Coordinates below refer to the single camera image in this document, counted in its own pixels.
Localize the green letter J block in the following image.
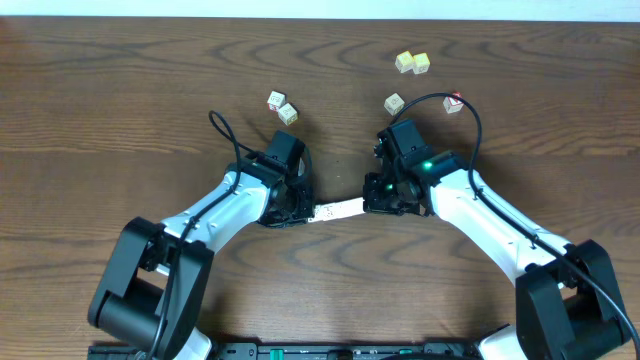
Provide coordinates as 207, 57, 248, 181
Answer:
307, 205, 321, 223

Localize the blue letter X block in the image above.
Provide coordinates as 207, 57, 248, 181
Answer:
316, 203, 341, 221

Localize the red edged wooden block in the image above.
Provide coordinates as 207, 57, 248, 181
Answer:
353, 197, 365, 215

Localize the white wooden block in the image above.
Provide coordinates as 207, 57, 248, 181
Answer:
337, 199, 356, 218

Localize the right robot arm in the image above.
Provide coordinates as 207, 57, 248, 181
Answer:
363, 145, 639, 359

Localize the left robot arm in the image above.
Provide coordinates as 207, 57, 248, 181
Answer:
88, 150, 313, 359

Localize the yellow letter wooden block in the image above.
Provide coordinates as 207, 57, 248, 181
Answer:
278, 103, 299, 126

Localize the plain drawing wooden block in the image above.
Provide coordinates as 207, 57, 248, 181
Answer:
384, 93, 405, 116

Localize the red number 3 block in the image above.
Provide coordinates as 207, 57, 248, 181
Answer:
267, 91, 286, 112

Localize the red letter V block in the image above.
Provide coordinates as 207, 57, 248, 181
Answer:
443, 92, 464, 114

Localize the pale yellow block left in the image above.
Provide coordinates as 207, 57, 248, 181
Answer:
395, 51, 414, 73

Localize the yellow block right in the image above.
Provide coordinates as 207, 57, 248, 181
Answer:
413, 52, 431, 75

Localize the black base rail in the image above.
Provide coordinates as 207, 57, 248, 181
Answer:
87, 340, 484, 360

